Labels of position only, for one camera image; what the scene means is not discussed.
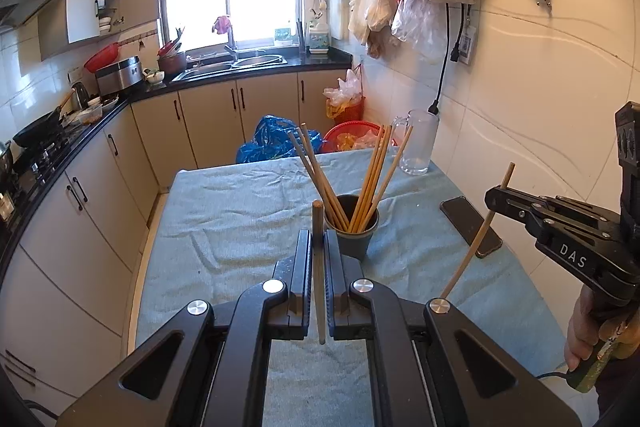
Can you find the black plastic cup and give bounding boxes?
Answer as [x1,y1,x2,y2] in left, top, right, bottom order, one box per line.
[323,194,381,261]

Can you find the black power cable with plug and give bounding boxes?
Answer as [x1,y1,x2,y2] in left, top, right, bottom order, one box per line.
[429,3,464,116]

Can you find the metal kettle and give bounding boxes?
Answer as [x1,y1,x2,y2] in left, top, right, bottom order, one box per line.
[70,81,92,108]

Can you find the stainless steel sink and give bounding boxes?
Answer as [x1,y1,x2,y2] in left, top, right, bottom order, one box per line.
[172,53,289,82]

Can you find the bunch of wooden chopsticks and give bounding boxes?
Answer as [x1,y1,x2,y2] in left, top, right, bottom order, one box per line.
[287,123,415,233]

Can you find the blue-grey table cloth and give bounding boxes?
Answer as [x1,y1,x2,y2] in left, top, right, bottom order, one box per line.
[135,146,569,427]

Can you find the black smartphone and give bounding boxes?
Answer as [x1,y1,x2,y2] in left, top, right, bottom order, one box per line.
[439,195,504,259]

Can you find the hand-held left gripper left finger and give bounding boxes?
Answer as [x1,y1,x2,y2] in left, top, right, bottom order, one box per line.
[57,229,315,427]

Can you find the clear glass mug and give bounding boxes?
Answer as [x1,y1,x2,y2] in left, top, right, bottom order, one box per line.
[390,108,441,176]

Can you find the person's right hand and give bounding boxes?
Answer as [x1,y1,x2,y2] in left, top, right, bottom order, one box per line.
[565,284,631,373]

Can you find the red plastic basket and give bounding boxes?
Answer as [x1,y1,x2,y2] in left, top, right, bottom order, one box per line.
[322,120,397,154]

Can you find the metal faucet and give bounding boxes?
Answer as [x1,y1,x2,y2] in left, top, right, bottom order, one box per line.
[224,26,242,62]

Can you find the red plastic colander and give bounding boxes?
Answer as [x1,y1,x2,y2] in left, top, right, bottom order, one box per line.
[83,42,122,74]

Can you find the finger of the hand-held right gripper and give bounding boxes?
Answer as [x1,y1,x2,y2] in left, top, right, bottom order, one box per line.
[483,185,622,249]

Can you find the black frying pan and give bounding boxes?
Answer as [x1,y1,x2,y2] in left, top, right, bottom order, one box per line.
[12,89,77,148]

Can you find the red bin with plastic bags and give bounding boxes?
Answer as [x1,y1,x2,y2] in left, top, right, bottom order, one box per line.
[323,69,367,124]

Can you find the white hanging tag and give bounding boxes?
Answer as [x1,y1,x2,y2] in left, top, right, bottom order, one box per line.
[456,18,479,67]

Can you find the brown clay pot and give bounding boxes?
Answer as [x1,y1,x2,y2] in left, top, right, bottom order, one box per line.
[157,51,187,76]

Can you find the black kitchen countertop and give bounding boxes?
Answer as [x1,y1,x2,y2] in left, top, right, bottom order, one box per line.
[0,47,353,258]

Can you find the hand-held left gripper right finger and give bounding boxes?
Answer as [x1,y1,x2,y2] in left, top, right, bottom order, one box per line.
[324,229,583,427]

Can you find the blue plastic bag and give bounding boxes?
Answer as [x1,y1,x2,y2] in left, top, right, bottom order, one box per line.
[236,114,326,165]

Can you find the gas stove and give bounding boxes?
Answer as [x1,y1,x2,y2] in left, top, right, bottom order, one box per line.
[0,127,87,190]

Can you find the wooden chopstick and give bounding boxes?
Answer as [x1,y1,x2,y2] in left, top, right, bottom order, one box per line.
[440,162,516,301]
[312,200,327,346]

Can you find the metal rice cooker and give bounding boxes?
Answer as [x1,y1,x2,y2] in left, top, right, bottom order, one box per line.
[95,56,144,96]

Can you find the beige lower kitchen cabinets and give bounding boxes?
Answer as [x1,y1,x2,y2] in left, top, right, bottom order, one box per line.
[0,69,353,413]

